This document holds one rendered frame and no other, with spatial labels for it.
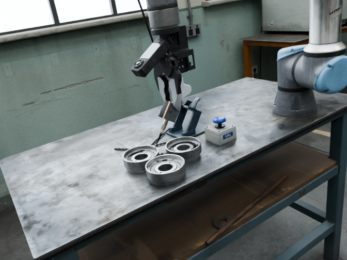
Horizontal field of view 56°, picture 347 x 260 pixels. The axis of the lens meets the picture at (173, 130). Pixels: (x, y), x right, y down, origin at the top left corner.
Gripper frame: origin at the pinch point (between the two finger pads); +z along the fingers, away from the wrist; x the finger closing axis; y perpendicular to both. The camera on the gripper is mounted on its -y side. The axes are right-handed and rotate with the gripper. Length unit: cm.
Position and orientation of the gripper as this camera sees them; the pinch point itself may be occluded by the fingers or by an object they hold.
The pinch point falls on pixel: (171, 106)
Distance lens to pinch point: 87.1
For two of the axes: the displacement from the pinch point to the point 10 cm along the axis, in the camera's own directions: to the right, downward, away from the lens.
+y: 7.5, -3.5, 5.6
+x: -6.4, -1.9, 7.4
